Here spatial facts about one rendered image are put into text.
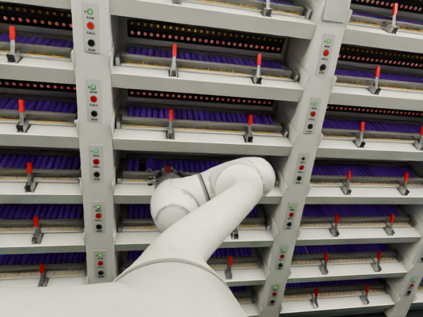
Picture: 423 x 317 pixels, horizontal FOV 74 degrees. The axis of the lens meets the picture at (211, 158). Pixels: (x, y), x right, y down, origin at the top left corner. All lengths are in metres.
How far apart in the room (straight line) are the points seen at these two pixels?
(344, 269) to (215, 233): 1.17
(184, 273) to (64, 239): 0.99
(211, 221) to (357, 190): 0.98
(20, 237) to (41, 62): 0.59
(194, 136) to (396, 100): 0.73
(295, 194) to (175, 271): 0.96
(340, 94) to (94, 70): 0.79
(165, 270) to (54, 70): 0.81
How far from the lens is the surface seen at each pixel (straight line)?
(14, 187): 1.10
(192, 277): 0.17
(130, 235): 1.11
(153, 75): 0.89
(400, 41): 1.18
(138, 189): 1.01
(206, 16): 0.90
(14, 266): 1.33
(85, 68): 0.90
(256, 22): 0.93
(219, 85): 0.91
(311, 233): 1.28
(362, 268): 1.55
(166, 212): 0.57
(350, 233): 1.38
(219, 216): 0.38
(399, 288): 1.75
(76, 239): 1.14
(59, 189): 1.05
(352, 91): 1.11
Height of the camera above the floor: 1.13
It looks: 19 degrees down
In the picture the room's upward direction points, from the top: 6 degrees clockwise
